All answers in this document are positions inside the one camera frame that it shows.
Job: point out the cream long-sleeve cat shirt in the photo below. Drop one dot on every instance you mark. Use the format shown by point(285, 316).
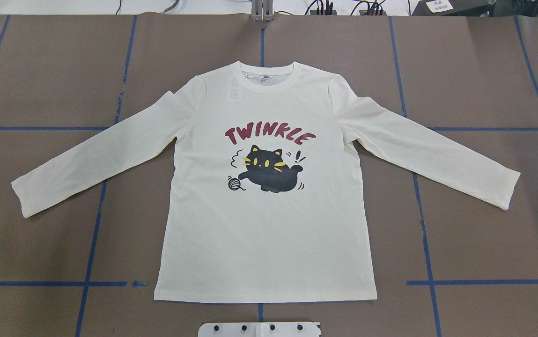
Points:
point(266, 200)

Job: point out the grey aluminium frame post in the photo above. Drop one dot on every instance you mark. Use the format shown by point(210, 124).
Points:
point(262, 10)

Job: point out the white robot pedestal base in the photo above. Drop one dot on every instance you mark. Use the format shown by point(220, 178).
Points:
point(260, 329)

